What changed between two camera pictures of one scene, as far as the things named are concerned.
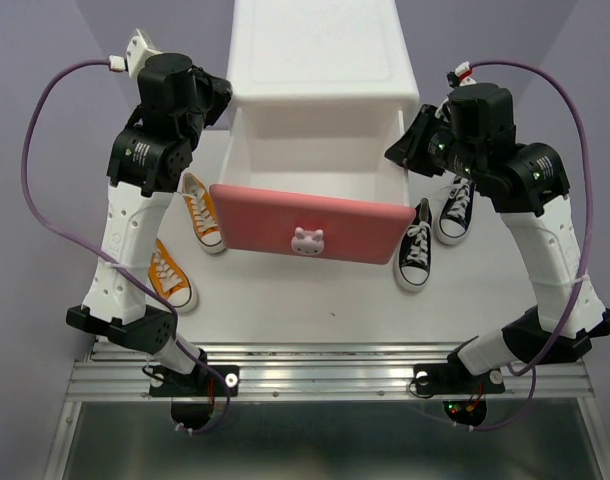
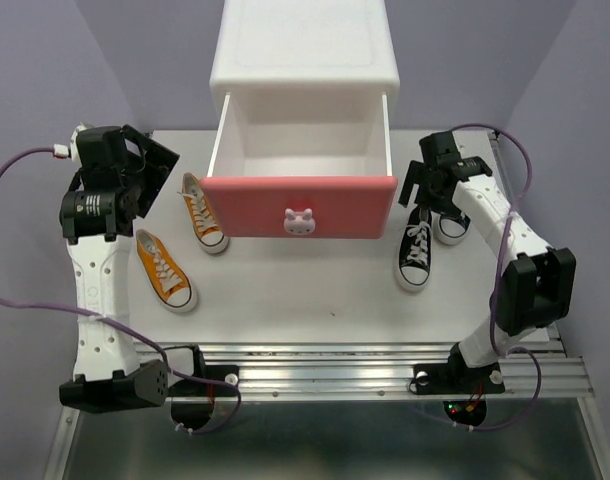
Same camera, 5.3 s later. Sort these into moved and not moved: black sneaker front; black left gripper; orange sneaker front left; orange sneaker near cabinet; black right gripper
Moved: black right gripper; black left gripper
Not moved: black sneaker front; orange sneaker near cabinet; orange sneaker front left
